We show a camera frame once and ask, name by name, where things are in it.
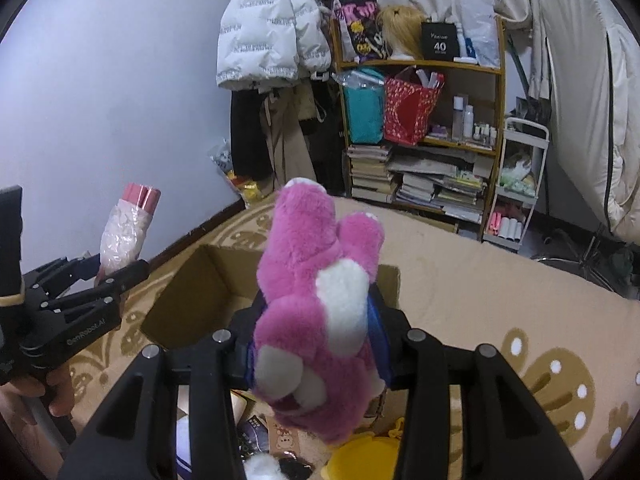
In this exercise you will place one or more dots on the white rolling cart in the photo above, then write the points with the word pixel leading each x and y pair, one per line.
pixel 515 195

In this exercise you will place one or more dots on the white plush toy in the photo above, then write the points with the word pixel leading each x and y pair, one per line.
pixel 262 470

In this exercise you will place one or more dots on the white puffer jacket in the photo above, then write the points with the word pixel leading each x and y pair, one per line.
pixel 260 25

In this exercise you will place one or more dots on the red gift bag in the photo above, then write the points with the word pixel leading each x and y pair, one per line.
pixel 407 110

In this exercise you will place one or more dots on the white padded chair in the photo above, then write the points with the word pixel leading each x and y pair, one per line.
pixel 590 110

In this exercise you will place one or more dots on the beige hanging trousers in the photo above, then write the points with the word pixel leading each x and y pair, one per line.
pixel 285 140

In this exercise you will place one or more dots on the magenta plush bear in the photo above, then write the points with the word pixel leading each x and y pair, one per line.
pixel 300 260

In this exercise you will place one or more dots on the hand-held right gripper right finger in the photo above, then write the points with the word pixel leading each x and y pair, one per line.
pixel 380 345

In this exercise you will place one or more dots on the pink pack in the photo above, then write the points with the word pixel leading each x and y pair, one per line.
pixel 125 230

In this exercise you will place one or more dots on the teal bag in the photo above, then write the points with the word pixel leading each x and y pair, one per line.
pixel 362 115

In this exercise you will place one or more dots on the brown bear-print pack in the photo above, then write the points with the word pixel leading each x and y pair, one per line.
pixel 284 442

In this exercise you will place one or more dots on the cardboard box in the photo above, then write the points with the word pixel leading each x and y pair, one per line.
pixel 200 290

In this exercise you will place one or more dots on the black hanging garment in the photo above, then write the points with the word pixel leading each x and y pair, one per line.
pixel 327 160
pixel 245 135

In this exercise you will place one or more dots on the beige printed blanket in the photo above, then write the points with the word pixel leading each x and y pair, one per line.
pixel 475 285

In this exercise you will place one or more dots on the pale green cloth bundle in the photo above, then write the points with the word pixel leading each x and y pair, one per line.
pixel 515 172

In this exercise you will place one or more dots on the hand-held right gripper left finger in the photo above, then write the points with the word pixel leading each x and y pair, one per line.
pixel 240 355

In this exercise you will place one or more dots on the wooden shelf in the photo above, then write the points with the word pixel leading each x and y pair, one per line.
pixel 498 110

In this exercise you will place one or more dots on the dark printed pack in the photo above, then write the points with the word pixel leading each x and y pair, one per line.
pixel 252 435

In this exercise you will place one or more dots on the stack of books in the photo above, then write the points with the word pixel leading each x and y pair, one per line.
pixel 370 170

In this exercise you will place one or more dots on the blonde wig head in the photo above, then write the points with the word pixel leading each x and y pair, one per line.
pixel 400 25

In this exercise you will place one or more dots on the black box with white print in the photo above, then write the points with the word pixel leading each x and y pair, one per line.
pixel 440 42

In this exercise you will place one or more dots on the pink black printed bag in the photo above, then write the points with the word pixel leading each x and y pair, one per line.
pixel 360 25

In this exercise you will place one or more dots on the pile of colourful snack packets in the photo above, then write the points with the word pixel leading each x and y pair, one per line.
pixel 240 185

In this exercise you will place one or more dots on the person's left hand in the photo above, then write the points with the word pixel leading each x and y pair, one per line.
pixel 62 390

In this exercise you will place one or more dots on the yellow plush toy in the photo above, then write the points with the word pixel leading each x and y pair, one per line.
pixel 360 460

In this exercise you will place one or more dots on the white plastic bag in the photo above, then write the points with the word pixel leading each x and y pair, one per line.
pixel 477 25

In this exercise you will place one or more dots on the short white bottle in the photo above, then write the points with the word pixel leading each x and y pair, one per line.
pixel 468 125

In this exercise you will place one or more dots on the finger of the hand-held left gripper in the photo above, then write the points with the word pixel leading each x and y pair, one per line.
pixel 127 276
pixel 90 266

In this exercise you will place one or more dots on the clear zip bag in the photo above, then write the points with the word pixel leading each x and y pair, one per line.
pixel 360 80

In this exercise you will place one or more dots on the small purple box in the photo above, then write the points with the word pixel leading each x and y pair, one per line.
pixel 437 131

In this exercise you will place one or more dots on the row of small cosmetic bottles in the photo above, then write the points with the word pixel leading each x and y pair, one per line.
pixel 485 134

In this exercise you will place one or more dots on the row of pink white bottles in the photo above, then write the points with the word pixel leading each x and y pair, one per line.
pixel 505 227

